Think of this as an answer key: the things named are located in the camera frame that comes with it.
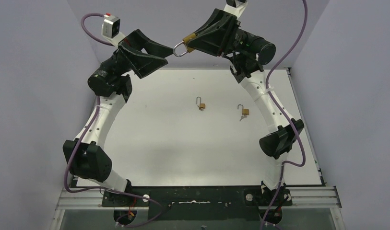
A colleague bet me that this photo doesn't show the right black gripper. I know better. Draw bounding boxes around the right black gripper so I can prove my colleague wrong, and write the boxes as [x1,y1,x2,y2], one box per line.
[182,9,256,57]

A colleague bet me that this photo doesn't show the brass padlock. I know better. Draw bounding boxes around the brass padlock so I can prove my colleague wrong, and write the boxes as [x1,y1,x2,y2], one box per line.
[173,33,196,58]
[196,96,206,109]
[237,104,249,116]

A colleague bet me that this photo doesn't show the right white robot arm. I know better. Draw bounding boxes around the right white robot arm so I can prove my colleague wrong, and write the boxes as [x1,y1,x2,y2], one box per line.
[184,9,304,205]

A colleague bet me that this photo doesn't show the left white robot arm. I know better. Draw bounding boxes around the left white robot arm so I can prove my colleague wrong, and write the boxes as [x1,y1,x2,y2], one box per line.
[62,29,173,205]

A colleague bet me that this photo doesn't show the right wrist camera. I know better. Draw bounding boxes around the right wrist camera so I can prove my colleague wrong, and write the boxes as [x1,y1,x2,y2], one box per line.
[223,0,248,18]

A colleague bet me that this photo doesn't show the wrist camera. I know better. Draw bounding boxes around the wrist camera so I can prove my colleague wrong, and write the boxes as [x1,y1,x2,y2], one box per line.
[223,0,248,18]
[102,13,126,47]

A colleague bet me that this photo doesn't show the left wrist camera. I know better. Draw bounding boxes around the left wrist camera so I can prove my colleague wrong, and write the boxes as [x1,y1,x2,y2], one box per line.
[102,13,126,47]

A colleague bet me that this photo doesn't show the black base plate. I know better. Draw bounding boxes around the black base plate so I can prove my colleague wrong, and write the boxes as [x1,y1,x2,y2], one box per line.
[101,185,293,223]

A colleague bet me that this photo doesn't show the aluminium rail frame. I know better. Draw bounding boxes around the aluminium rail frame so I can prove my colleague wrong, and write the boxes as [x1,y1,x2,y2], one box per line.
[52,68,342,230]

